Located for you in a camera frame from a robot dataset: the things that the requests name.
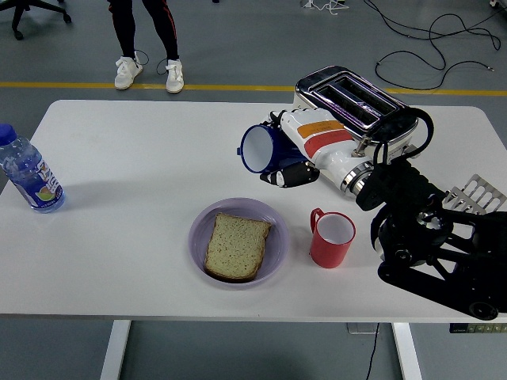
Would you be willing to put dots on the silver metal toast rack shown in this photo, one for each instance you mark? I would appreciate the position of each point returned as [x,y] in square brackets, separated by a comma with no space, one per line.
[480,181]

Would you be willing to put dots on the slice of toast bread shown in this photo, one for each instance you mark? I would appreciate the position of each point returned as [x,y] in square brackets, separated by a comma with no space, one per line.
[237,247]

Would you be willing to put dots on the purple plastic plate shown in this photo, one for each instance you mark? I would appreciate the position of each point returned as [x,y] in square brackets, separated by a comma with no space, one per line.
[278,237]

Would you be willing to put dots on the black office chair base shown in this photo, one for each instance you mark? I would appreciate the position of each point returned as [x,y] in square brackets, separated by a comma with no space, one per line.
[20,12]

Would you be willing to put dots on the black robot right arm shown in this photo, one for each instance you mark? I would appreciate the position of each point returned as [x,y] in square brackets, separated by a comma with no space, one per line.
[416,237]

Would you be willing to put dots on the red cup white inside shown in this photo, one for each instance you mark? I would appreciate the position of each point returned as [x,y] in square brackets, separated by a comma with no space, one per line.
[328,255]

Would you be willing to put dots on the white table leg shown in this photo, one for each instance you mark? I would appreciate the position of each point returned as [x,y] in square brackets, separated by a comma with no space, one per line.
[408,356]
[115,352]

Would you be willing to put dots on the grey box under table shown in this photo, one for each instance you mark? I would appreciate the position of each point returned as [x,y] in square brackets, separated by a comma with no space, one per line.
[358,328]

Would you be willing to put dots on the person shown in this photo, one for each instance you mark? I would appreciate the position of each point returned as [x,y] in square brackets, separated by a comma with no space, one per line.
[126,31]

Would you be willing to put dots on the dark table control panel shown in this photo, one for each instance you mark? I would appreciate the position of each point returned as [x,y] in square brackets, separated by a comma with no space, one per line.
[479,328]

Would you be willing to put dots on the clear bottle blue cap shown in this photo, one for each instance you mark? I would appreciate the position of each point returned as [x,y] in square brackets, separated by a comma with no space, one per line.
[31,178]

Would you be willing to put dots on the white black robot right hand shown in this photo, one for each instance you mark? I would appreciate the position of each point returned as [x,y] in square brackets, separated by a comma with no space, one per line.
[328,146]

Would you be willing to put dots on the blue cup white inside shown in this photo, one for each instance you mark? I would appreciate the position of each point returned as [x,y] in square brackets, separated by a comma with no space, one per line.
[257,148]

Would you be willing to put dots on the cream chrome two-slot toaster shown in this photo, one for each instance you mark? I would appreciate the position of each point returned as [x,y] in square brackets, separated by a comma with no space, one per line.
[392,120]

